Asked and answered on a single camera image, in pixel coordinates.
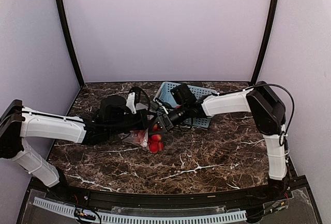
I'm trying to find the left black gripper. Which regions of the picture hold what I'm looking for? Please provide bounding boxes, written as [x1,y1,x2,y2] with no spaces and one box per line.
[107,109,158,137]

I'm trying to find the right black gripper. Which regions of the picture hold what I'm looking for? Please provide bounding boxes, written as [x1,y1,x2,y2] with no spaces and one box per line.
[146,103,189,135]

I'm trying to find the clear zip top bag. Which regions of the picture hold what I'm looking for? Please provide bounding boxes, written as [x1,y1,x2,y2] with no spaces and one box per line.
[117,109,156,152]

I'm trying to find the red cherry bunch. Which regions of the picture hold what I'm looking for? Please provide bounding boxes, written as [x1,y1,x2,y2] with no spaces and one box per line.
[134,129,164,154]

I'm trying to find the light blue plastic basket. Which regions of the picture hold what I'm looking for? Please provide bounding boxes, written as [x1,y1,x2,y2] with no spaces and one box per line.
[153,82,217,128]

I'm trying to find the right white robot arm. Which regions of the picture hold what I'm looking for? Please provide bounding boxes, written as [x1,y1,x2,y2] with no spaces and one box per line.
[150,81,291,200]

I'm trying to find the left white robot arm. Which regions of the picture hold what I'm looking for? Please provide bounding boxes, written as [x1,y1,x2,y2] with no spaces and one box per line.
[1,86,151,201]

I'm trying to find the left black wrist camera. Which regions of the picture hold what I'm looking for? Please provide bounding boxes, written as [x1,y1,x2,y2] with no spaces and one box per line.
[99,95,130,122]

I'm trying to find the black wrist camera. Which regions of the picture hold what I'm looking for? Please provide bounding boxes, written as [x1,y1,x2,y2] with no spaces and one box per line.
[170,84,197,107]
[99,95,130,122]

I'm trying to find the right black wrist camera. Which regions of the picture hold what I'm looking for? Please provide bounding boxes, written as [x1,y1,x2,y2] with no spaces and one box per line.
[170,84,197,107]

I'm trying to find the black front rail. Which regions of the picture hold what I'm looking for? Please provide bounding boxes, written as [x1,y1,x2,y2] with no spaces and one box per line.
[43,182,293,209]

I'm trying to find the white slotted cable duct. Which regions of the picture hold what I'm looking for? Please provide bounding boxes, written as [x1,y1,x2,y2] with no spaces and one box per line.
[33,197,247,224]

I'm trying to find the left black frame post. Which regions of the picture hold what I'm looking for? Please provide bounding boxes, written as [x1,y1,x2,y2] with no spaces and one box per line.
[55,0,85,88]

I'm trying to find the black frame post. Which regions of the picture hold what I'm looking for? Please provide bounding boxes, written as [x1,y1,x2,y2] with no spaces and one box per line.
[55,0,85,88]
[249,0,278,85]

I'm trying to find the right black frame post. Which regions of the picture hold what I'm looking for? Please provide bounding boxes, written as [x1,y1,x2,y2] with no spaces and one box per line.
[249,0,278,85]

